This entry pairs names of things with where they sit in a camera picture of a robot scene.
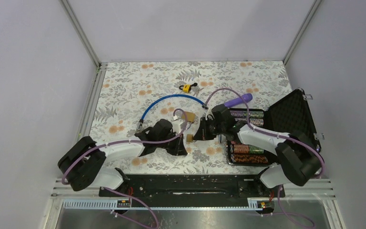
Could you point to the black poker chip case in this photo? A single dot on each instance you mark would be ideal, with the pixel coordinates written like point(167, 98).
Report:
point(289, 114)

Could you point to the small brass padlock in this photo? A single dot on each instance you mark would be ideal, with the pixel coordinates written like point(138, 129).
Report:
point(189, 138)

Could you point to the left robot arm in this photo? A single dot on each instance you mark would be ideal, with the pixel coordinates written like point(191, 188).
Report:
point(83, 165)

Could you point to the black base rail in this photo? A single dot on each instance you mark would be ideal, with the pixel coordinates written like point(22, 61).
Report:
point(197, 190)

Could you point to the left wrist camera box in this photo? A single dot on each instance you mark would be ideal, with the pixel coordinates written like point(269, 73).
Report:
point(179, 124)

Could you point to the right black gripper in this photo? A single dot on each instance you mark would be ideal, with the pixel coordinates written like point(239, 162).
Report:
point(202, 134)

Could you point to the purple cylinder tool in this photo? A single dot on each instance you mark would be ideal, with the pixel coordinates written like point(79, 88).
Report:
point(247, 98)

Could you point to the yellow padlock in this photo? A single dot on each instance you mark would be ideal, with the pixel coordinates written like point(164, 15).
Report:
point(186, 88)

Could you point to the large brass padlock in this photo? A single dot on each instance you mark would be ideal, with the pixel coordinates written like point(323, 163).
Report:
point(189, 117)

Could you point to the floral table mat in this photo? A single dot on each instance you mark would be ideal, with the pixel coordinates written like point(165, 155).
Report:
point(129, 88)

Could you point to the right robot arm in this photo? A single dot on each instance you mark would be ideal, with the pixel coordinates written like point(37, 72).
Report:
point(298, 160)

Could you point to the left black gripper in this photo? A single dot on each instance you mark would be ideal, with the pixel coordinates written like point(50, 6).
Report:
point(179, 149)

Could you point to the blue cable lock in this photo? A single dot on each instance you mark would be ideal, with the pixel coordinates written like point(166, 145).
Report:
point(141, 120)

